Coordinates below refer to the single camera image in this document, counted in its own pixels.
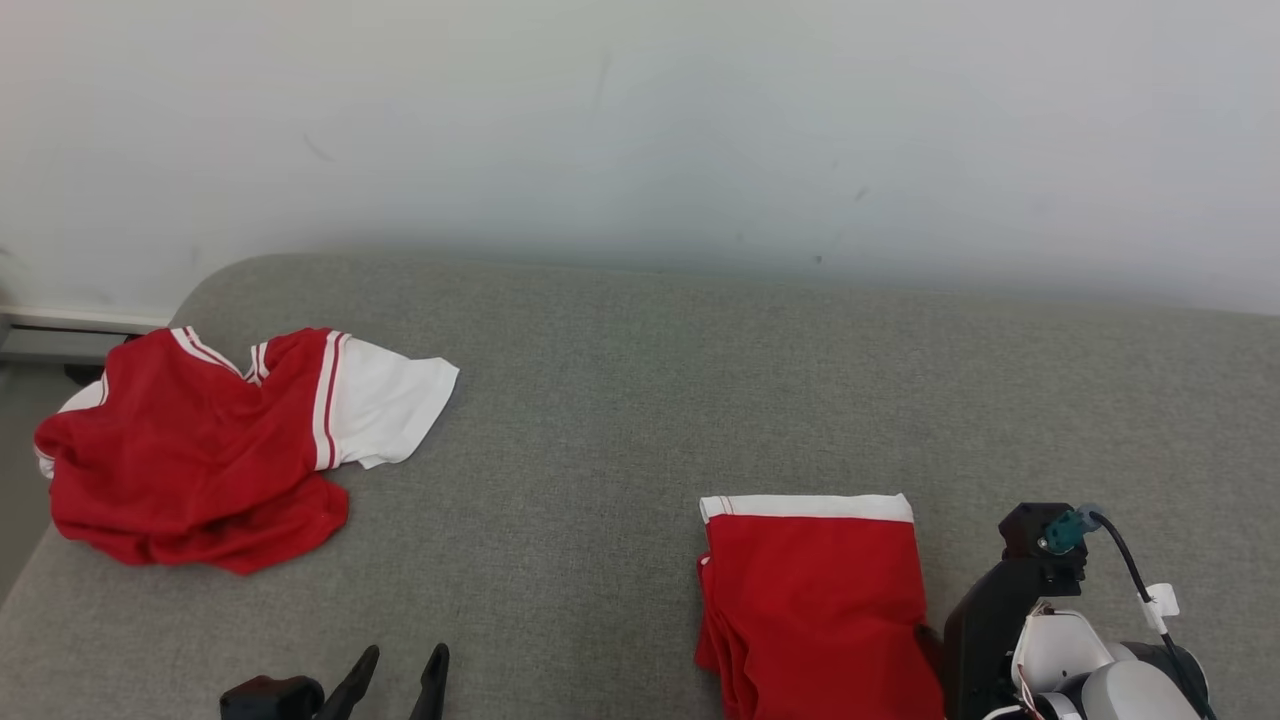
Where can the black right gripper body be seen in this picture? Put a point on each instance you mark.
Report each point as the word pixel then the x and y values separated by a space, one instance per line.
pixel 985 640

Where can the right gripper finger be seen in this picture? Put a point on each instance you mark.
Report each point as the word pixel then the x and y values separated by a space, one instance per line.
pixel 934 640

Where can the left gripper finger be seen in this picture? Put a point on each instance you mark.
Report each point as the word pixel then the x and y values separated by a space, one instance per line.
pixel 355 685
pixel 430 690

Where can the red shorts with white trim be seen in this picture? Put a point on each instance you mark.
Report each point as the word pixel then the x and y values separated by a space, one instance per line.
pixel 810 600

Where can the red jersey with white sleeves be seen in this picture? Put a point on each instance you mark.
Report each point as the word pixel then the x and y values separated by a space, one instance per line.
pixel 190 460

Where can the grey low cart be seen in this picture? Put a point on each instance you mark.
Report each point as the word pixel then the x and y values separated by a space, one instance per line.
pixel 50 345

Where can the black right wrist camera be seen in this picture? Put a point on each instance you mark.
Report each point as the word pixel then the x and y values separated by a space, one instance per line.
pixel 1030 530

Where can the wall baseboard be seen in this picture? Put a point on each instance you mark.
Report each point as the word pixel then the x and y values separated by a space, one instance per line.
pixel 80 318

